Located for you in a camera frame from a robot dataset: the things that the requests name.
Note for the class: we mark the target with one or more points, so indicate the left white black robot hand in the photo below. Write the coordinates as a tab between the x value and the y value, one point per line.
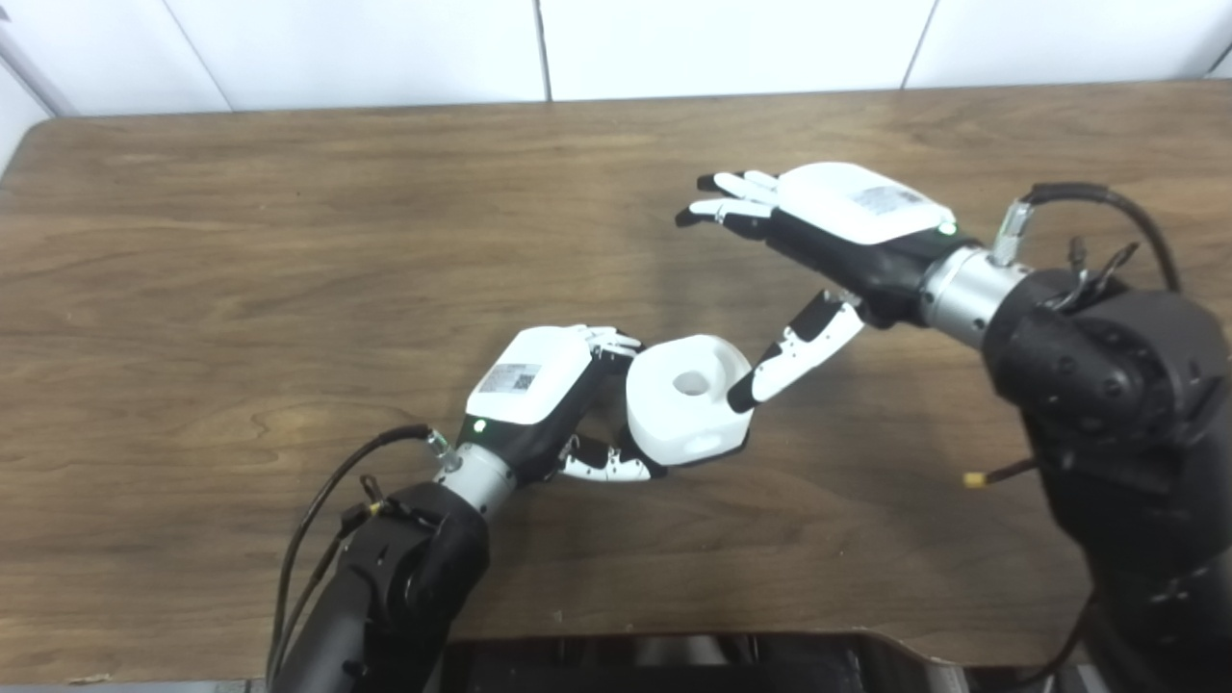
534	375

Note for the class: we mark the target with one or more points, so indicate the round white piece with holes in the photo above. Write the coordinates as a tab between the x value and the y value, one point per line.
674	419

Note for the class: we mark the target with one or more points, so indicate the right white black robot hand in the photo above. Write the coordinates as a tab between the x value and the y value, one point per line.
847	207

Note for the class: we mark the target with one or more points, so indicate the black robot torso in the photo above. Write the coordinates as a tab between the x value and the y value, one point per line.
693	669

